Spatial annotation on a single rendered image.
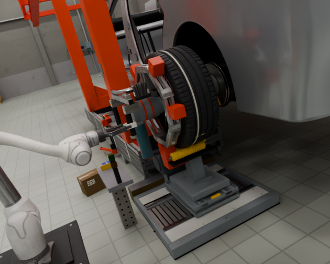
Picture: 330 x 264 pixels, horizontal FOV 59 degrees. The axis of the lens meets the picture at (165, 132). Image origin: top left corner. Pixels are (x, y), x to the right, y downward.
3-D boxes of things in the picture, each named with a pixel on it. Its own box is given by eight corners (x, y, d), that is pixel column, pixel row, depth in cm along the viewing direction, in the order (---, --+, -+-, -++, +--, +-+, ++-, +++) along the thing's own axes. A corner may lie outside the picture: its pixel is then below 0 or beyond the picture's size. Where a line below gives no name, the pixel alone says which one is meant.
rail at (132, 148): (153, 170, 263) (146, 148, 256) (143, 174, 260) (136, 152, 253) (100, 123, 485) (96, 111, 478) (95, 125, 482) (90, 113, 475)
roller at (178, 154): (209, 147, 199) (207, 140, 197) (171, 164, 190) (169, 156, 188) (205, 145, 204) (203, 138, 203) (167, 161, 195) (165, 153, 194)
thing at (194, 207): (240, 197, 206) (238, 185, 203) (196, 219, 195) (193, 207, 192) (204, 174, 251) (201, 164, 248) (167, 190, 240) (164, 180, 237)
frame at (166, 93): (187, 151, 179) (165, 63, 162) (178, 155, 177) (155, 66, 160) (155, 133, 228) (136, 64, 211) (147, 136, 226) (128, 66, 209)
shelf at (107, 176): (133, 183, 192) (132, 178, 191) (109, 193, 187) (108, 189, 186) (118, 163, 231) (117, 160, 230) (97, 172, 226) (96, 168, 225)
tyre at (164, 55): (193, 142, 233) (234, 129, 170) (166, 153, 225) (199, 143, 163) (162, 66, 235) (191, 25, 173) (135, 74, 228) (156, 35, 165)
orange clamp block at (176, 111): (180, 114, 172) (187, 116, 164) (168, 118, 169) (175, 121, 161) (177, 102, 170) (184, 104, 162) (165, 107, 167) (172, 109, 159)
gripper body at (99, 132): (97, 141, 170) (112, 135, 173) (100, 144, 163) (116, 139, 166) (94, 129, 168) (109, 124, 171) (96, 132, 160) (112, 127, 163)
